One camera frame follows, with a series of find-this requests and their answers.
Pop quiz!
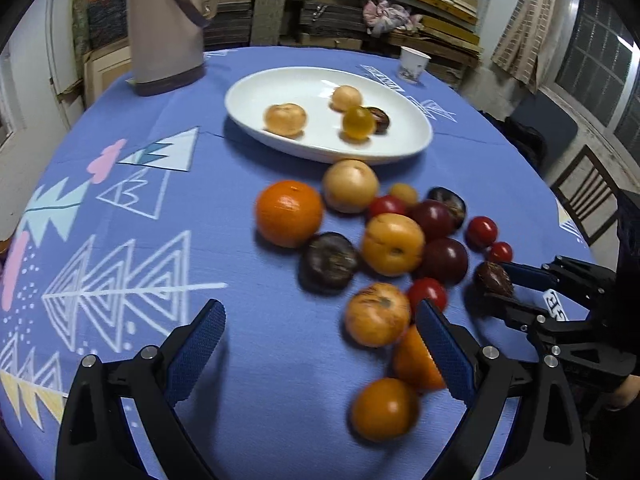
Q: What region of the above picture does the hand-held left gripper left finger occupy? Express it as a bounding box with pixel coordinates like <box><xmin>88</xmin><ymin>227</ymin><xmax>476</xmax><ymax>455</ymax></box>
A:
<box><xmin>55</xmin><ymin>299</ymin><xmax>227</xmax><ymax>480</ymax></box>

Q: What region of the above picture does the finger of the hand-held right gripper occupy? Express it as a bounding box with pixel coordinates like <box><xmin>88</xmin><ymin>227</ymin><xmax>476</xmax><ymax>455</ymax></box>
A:
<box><xmin>496</xmin><ymin>255</ymin><xmax>618</xmax><ymax>312</ymax></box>
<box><xmin>481</xmin><ymin>290</ymin><xmax>551</xmax><ymax>335</ymax></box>

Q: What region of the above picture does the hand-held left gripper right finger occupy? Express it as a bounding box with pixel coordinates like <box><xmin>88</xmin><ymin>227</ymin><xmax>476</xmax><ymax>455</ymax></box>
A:
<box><xmin>415</xmin><ymin>299</ymin><xmax>587</xmax><ymax>480</ymax></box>

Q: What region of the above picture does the small orange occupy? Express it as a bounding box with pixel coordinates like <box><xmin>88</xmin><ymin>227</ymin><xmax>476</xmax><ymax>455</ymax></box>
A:
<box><xmin>391</xmin><ymin>325</ymin><xmax>447</xmax><ymax>393</ymax></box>
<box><xmin>350</xmin><ymin>377</ymin><xmax>421</xmax><ymax>443</ymax></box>

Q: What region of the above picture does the small dark brown fruit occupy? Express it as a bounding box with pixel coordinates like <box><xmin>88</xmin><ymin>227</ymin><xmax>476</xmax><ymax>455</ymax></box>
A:
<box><xmin>365</xmin><ymin>106</ymin><xmax>391</xmax><ymax>135</ymax></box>
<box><xmin>474</xmin><ymin>261</ymin><xmax>516</xmax><ymax>298</ymax></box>

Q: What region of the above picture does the red cherry tomato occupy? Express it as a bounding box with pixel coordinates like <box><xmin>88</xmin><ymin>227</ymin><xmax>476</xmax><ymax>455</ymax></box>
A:
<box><xmin>487</xmin><ymin>241</ymin><xmax>514</xmax><ymax>264</ymax></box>
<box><xmin>466</xmin><ymin>216</ymin><xmax>499</xmax><ymax>248</ymax></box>

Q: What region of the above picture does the spotted tan fruit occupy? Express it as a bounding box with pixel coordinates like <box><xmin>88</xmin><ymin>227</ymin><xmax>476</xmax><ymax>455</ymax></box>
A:
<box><xmin>345</xmin><ymin>282</ymin><xmax>412</xmax><ymax>348</ymax></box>

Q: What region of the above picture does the dark purple tomato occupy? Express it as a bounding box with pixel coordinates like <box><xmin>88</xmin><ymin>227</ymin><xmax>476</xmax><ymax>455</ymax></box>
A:
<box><xmin>410</xmin><ymin>200</ymin><xmax>456</xmax><ymax>242</ymax></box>
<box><xmin>417</xmin><ymin>237</ymin><xmax>470</xmax><ymax>286</ymax></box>

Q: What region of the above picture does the dark brown wrinkled fruit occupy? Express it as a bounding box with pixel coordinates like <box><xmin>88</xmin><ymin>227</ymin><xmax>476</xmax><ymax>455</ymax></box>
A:
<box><xmin>427</xmin><ymin>186</ymin><xmax>467</xmax><ymax>231</ymax></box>

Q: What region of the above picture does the orange-yellow persimmon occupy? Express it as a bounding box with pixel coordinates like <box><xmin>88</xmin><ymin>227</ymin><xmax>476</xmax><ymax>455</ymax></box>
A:
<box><xmin>361</xmin><ymin>213</ymin><xmax>426</xmax><ymax>277</ymax></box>

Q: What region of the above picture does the dark brown round fruit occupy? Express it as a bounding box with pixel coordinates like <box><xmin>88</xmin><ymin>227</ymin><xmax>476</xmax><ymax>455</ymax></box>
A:
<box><xmin>298</xmin><ymin>232</ymin><xmax>361</xmax><ymax>295</ymax></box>

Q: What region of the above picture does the small yellow fruit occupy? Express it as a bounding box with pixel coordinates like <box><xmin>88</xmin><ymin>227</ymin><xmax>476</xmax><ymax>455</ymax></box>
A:
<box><xmin>389</xmin><ymin>182</ymin><xmax>420</xmax><ymax>207</ymax></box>

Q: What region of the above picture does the large orange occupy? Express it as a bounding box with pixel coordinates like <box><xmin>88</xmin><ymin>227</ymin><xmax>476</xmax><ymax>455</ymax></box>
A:
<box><xmin>255</xmin><ymin>180</ymin><xmax>325</xmax><ymax>248</ymax></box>

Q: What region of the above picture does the large round tan fruit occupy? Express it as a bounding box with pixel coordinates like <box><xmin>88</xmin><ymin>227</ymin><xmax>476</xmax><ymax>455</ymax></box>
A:
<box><xmin>321</xmin><ymin>159</ymin><xmax>380</xmax><ymax>214</ymax></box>

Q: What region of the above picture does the white oval plate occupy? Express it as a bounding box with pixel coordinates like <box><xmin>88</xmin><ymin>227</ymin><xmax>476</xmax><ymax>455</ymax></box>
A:
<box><xmin>225</xmin><ymin>66</ymin><xmax>433</xmax><ymax>165</ymax></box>

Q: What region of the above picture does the person's right forearm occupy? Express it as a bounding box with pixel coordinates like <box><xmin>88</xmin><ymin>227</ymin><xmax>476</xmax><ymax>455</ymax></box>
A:
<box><xmin>605</xmin><ymin>374</ymin><xmax>640</xmax><ymax>411</ymax></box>

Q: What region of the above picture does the blue printed tablecloth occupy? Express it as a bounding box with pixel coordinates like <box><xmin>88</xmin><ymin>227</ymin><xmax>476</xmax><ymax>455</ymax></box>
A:
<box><xmin>0</xmin><ymin>46</ymin><xmax>601</xmax><ymax>480</ymax></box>

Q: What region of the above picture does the wooden chair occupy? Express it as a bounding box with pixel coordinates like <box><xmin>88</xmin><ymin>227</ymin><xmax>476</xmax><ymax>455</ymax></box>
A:
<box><xmin>550</xmin><ymin>144</ymin><xmax>623</xmax><ymax>247</ymax></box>

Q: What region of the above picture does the black bag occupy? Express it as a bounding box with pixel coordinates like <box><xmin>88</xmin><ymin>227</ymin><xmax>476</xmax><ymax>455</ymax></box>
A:
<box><xmin>480</xmin><ymin>110</ymin><xmax>547</xmax><ymax>171</ymax></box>

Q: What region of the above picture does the dark blue chair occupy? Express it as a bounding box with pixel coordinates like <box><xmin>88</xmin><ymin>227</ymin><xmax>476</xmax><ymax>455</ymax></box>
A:
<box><xmin>507</xmin><ymin>91</ymin><xmax>580</xmax><ymax>161</ymax></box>

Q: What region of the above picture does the barred window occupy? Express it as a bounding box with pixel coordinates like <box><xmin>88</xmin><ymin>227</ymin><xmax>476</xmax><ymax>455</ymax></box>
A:
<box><xmin>552</xmin><ymin>0</ymin><xmax>640</xmax><ymax>131</ymax></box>

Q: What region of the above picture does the yellow tomato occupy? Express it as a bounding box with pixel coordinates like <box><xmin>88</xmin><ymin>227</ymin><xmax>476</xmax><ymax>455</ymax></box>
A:
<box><xmin>342</xmin><ymin>106</ymin><xmax>376</xmax><ymax>141</ymax></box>

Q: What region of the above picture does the white paper cup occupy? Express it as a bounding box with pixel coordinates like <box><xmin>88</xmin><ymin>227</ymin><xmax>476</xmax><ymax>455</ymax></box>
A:
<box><xmin>398</xmin><ymin>46</ymin><xmax>432</xmax><ymax>84</ymax></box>

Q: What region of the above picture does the flat tan fruit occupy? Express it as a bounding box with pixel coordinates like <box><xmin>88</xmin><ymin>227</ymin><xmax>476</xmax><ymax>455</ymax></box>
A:
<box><xmin>263</xmin><ymin>103</ymin><xmax>307</xmax><ymax>137</ymax></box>

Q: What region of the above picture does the checked beige curtain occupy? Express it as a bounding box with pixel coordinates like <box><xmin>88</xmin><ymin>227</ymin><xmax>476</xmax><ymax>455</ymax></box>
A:
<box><xmin>491</xmin><ymin>0</ymin><xmax>581</xmax><ymax>93</ymax></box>

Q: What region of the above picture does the small tan fruit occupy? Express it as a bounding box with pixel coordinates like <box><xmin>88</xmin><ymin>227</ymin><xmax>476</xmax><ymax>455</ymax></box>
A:
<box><xmin>330</xmin><ymin>85</ymin><xmax>363</xmax><ymax>113</ymax></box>

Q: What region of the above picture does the white cabinet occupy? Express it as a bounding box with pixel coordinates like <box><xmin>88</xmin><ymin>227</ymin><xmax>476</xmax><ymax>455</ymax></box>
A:
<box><xmin>47</xmin><ymin>0</ymin><xmax>133</xmax><ymax>111</ymax></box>

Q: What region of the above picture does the pink cloth bundle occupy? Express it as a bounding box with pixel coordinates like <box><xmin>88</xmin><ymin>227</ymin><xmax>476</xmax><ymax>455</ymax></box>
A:
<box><xmin>362</xmin><ymin>0</ymin><xmax>423</xmax><ymax>36</ymax></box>

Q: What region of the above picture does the beige thermos jug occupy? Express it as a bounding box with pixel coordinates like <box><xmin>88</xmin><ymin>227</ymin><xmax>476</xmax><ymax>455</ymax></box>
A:
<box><xmin>125</xmin><ymin>0</ymin><xmax>230</xmax><ymax>97</ymax></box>

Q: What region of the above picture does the shelf with wooden boards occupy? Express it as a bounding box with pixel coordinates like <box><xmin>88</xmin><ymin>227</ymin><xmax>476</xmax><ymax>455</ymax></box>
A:
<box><xmin>75</xmin><ymin>0</ymin><xmax>488</xmax><ymax>91</ymax></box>

